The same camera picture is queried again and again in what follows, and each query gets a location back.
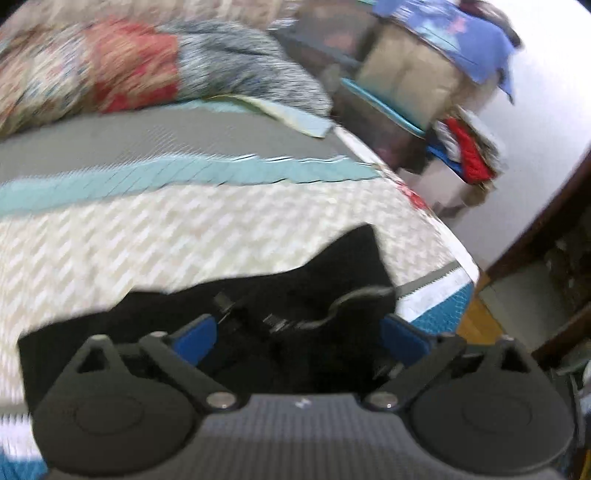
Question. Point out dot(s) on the dark wooden furniture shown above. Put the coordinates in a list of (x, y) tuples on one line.
[(545, 217)]

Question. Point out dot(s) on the blue printed cloth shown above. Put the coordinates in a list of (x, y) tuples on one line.
[(471, 37)]

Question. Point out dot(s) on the patchwork quilt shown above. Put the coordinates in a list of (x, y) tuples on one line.
[(129, 64)]

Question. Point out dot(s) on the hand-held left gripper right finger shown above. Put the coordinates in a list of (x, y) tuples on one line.
[(406, 339)]

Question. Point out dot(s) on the printed teal beige bed sheet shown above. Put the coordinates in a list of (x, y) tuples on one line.
[(184, 221)]

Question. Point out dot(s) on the beige fabric bag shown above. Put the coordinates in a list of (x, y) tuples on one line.
[(411, 69)]

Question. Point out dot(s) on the clear storage box teal lid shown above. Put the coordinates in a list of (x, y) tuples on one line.
[(378, 120)]

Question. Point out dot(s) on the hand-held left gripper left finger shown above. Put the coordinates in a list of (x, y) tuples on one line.
[(194, 339)]

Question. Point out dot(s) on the pile of red clothes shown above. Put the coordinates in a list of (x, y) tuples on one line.
[(468, 152)]

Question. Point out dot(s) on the black pants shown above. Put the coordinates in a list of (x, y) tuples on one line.
[(300, 286)]

